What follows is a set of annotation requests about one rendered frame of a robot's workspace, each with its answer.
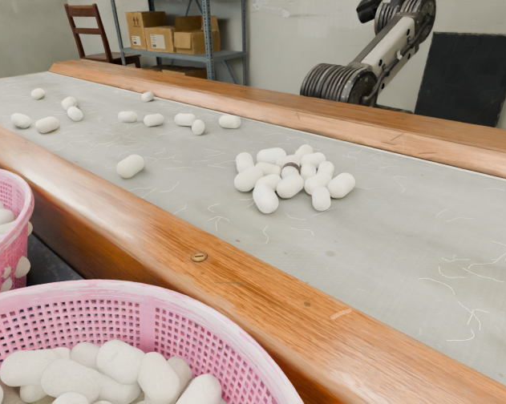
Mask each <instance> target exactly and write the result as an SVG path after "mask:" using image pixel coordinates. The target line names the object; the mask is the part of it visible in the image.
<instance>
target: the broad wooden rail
mask: <svg viewBox="0 0 506 404"><path fill-rule="evenodd" d="M49 72H51V73H55V74H58V75H65V76H68V77H72V78H76V79H82V80H85V81H89V82H93V83H99V84H103V85H106V86H109V87H116V88H119V89H123V90H127V91H133V92H136V93H140V94H143V93H146V92H148V91H150V92H152V93H153V95H154V97H157V98H161V99H167V100H171V101H174V102H178V103H184V104H188V105H191V106H195V107H201V108H205V109H209V110H212V111H219V112H222V113H225V114H229V115H235V116H239V117H242V118H246V119H252V120H256V121H260V122H263V123H269V124H273V125H277V126H280V127H287V128H290V129H294V130H297V131H303V132H307V133H311V134H315V135H320V136H325V137H328V138H331V139H338V140H341V141H345V142H348V143H355V144H358V145H362V146H366V147H372V148H375V149H379V150H383V151H386V152H393V153H396V154H400V155H403V156H410V157H413V158H417V159H421V160H426V161H431V162H434V163H437V164H444V165H447V166H451V167H454V168H461V169H464V170H468V171H472V172H478V173H481V174H485V175H489V176H495V177H499V178H502V179H506V130H505V129H500V128H495V127H486V126H481V125H476V124H471V123H462V122H457V121H452V120H447V119H438V118H433V117H428V116H423V115H414V114H409V113H404V112H399V111H390V110H385V109H380V108H375V107H366V106H361V105H356V104H351V103H342V102H337V101H333V100H328V99H319V98H313V97H306V96H303V95H295V94H290V93H285V92H280V91H271V90H266V89H261V88H256V87H247V86H242V85H236V84H231V83H223V82H217V81H212V80H207V79H198V78H193V77H188V76H183V75H174V74H169V73H164V72H160V71H151V70H146V69H141V68H136V67H127V66H122V65H117V64H112V63H103V62H98V61H93V60H88V59H74V60H67V61H61V62H55V63H53V65H52V66H51V68H50V70H49Z"/></svg>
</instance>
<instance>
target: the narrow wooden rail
mask: <svg viewBox="0 0 506 404"><path fill-rule="evenodd" d="M0 169H2V170H6V171H8V172H12V173H14V174H16V175H18V176H20V177H21V178H23V179H24V180H25V181H26V182H27V183H28V184H29V186H30V189H31V191H32V193H33V196H34V210H33V212H32V215H31V217H30V219H29V222H30V223H31V224H32V227H33V229H32V232H31V234H32V235H33V236H35V237H36V238H37V239H38V240H40V241H41V242H42V243H43V244H44V245H45V246H47V247H48V248H49V249H50V250H51V251H52V252H53V253H54V254H55V255H56V256H57V257H59V258H60V259H61V260H62V261H63V262H65V263H66V264H67V265H68V266H69V267H71V268H72V269H73V270H74V271H75V272H76V273H78V274H79V275H80V276H81V277H82V278H83V279H84V280H115V281H131V282H137V283H143V284H147V285H154V286H158V287H161V288H164V289H169V290H172V291H175V292H177V293H181V294H184V295H186V296H188V297H191V298H193V299H195V300H197V301H200V302H202V303H203V304H205V305H207V306H209V307H211V308H213V309H215V310H216V311H217V312H219V313H221V314H223V315H224V316H226V317H227V318H228V319H229V320H231V321H232V322H234V323H235V324H237V325H238V326H240V327H241V328H242V329H243V330H244V331H245V332H246V333H247V334H248V335H249V336H250V337H252V338H253V339H254V340H255V341H256V342H257V343H258V344H259V345H260V346H261V347H262V348H263V349H264V350H265V351H266V353H267V354H268V355H269V356H270V357H271V358H272V359H273V360H274V361H275V362H276V364H277V365H278V366H279V367H280V369H281V370H282V372H283V373H284V374H285V376H286V377H287V378H288V379H289V381H290V382H291V384H292V385H293V387H294V389H295V390H296V391H297V393H298V395H299V396H300V398H301V400H302V401H303V402H304V404H506V385H504V384H502V383H500V382H498V381H496V380H494V379H492V378H490V377H488V376H486V375H484V374H482V373H481V372H479V371H477V370H474V369H473V368H471V367H469V366H466V365H464V364H463V363H461V362H458V361H456V360H455V359H454V358H451V357H449V356H447V355H446V354H444V353H441V352H439V351H438V350H436V349H433V348H431V347H430V346H429V345H426V344H424V343H422V342H421V341H418V340H416V339H414V338H413V337H410V336H408V335H406V334H405V333H403V332H401V331H399V330H397V329H395V328H393V327H391V326H389V325H387V324H385V323H383V322H381V321H379V320H377V319H376V318H374V317H372V316H370V315H368V314H366V313H364V312H362V311H360V310H358V309H356V308H354V307H352V306H350V305H348V304H347V303H345V302H343V301H340V300H339V299H337V298H335V297H332V296H331V295H329V294H327V293H324V292H323V291H321V290H320V289H317V288H315V287H313V286H312V285H309V284H307V283H305V282H304V281H301V280H299V279H297V278H296V277H294V276H292V275H290V274H288V273H286V272H284V271H282V270H280V269H278V268H276V267H274V266H272V265H271V264H269V263H267V262H265V261H263V260H261V259H259V258H257V257H255V256H253V255H251V254H249V253H247V252H245V251H244V250H242V249H240V248H238V247H236V246H234V245H232V244H230V243H228V242H226V241H224V240H222V239H220V238H218V237H217V236H214V235H213V234H211V233H209V232H206V231H205V230H203V229H201V228H198V227H197V226H195V225H193V224H191V223H189V222H187V221H186V220H183V219H181V218H179V217H178V216H175V215H173V214H171V213H170V212H167V211H165V210H164V209H162V208H160V207H158V206H156V205H154V204H152V203H150V202H148V201H146V200H144V199H142V198H140V197H138V196H137V195H135V194H133V193H131V192H129V191H127V190H125V189H123V188H121V187H119V186H117V185H115V184H113V183H112V182H110V181H108V180H105V179H104V178H102V177H100V176H97V175H96V174H94V173H92V172H89V171H88V170H86V169H84V168H82V167H80V166H79V165H77V164H74V163H72V162H71V161H69V160H66V159H64V158H63V157H61V156H58V155H57V154H55V153H54V152H52V151H49V150H47V149H46V148H44V147H41V146H39V145H37V144H36V143H33V142H31V141H30V140H28V139H26V138H24V137H22V136H20V135H18V134H16V133H14V132H12V131H10V130H8V129H6V128H4V127H3V126H1V125H0Z"/></svg>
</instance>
